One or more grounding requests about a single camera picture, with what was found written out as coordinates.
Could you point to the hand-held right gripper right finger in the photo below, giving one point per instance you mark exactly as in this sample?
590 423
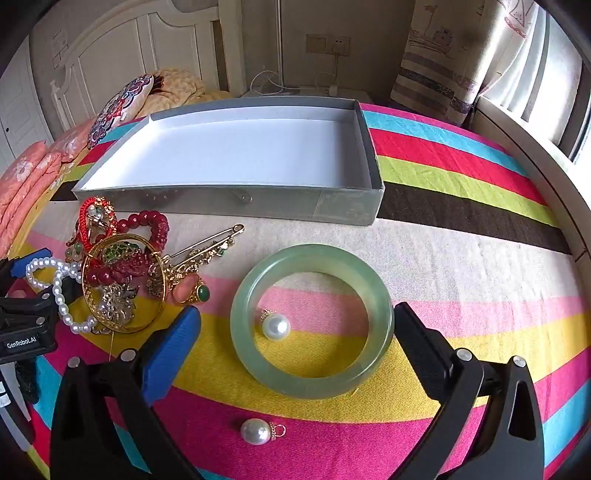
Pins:
415 341

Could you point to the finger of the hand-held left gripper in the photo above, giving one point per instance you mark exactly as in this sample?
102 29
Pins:
27 310
32 259

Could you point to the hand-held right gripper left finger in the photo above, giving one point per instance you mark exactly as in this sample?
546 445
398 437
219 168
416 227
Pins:
175 355

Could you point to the gold bangle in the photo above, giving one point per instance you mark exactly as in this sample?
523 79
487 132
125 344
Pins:
127 329

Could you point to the green jade bangle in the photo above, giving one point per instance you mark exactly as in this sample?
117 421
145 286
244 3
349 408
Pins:
240 318

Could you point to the green and gold pendant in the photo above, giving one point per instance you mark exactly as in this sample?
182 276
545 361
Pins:
121 251

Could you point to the gold pin brooch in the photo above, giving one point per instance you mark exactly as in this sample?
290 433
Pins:
207 251

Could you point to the grey cardboard box tray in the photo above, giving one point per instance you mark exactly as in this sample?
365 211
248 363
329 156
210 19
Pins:
231 152

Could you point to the colourful striped bedsheet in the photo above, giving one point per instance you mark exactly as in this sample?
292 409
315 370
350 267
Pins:
461 277

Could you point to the pink floral quilt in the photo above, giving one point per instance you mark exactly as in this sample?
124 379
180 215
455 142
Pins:
27 170

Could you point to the white pearl pendant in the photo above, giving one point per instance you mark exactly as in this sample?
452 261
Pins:
276 326
255 431

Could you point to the white wardrobe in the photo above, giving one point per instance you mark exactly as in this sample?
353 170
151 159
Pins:
21 115

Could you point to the embroidered patterned pillow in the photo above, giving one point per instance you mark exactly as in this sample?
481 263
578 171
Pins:
120 110

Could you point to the white window sill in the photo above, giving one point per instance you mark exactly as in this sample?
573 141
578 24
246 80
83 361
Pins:
531 152

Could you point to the yellow blanket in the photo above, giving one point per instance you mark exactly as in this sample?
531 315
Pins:
180 90

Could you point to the white wooden headboard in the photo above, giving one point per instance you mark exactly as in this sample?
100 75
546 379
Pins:
138 37

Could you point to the white charger plug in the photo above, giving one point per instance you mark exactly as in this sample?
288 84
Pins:
334 90

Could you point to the printed curtain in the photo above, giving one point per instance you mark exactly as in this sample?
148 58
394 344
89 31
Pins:
438 60

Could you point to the white pole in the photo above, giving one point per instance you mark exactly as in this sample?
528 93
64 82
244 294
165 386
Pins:
279 41

